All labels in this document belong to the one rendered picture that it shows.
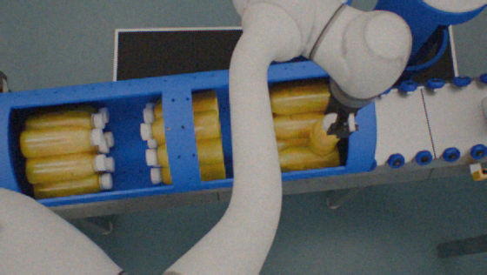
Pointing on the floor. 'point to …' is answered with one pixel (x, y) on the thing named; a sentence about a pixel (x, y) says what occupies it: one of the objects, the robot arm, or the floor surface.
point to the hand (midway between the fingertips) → (334, 118)
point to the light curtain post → (470, 246)
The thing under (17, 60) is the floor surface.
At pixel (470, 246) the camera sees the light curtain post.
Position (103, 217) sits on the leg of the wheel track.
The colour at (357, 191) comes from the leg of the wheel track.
